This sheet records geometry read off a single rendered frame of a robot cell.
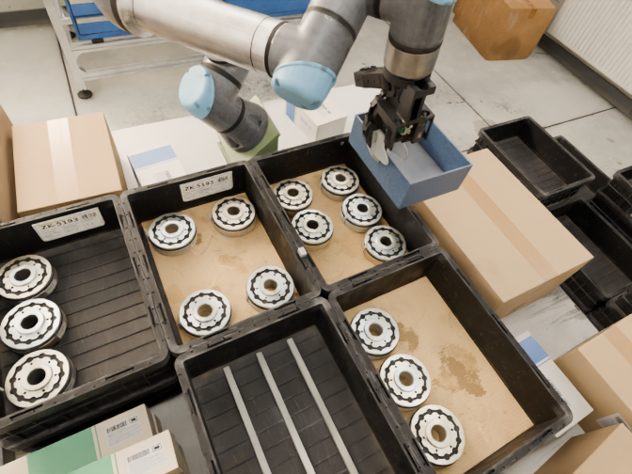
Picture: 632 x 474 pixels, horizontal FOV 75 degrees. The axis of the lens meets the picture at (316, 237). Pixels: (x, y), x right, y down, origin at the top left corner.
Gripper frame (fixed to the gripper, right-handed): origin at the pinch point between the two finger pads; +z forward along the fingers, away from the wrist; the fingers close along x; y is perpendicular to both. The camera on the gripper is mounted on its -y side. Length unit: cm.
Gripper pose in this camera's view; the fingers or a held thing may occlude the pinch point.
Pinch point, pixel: (379, 153)
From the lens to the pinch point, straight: 80.5
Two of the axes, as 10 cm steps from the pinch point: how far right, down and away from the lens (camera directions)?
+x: 9.1, -3.3, 2.4
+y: 4.1, 7.8, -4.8
